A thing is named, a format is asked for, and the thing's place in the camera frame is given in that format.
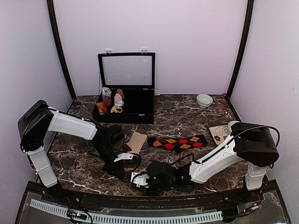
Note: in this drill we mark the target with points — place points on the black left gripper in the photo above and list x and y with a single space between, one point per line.
112 169

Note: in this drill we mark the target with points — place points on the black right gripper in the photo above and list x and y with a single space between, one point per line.
152 192

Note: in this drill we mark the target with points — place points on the black argyle orange red sock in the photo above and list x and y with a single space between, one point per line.
178 144

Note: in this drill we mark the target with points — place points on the striped beige maroon sock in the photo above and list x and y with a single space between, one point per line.
134 146

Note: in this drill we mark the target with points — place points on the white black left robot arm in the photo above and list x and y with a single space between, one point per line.
41 119

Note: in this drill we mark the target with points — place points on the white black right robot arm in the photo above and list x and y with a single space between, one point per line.
246 142

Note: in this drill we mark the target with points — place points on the beige rolled sock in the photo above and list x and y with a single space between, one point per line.
116 109

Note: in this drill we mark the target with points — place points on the small circuit board left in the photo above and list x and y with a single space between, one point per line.
76 215

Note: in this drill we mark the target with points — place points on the orange rolled sock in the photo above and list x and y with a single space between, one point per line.
100 107

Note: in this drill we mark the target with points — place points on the magenta rolled sock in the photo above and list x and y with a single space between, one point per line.
106 103

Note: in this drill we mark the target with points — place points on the pink white rolled sock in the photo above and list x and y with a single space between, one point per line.
118 100

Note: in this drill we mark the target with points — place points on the square floral plate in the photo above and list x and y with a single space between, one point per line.
219 133

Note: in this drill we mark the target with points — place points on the brown rolled sock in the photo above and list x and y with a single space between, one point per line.
120 92

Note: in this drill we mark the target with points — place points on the multicolour rolled sock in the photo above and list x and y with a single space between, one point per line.
106 92

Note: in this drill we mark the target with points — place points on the pale green bowl at back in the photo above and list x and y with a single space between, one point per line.
204 100

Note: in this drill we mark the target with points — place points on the pale green bowl on plate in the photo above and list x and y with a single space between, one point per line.
231 123

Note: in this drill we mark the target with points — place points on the black box with glass lid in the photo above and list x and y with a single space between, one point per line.
134 73

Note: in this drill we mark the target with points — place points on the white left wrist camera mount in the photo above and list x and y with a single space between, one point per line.
124 156

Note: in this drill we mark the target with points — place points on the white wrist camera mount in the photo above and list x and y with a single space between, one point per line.
124 156
139 179

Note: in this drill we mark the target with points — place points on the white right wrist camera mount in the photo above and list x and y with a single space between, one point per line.
139 179

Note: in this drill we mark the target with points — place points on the white slotted cable duct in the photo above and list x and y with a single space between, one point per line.
97 218

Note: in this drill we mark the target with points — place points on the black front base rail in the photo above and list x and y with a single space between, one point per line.
219 200

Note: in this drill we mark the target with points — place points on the black left frame post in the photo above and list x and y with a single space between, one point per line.
59 47

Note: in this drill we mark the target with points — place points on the black frame post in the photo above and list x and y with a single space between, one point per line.
241 50
59 47

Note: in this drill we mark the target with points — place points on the black right frame post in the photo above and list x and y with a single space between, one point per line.
241 50

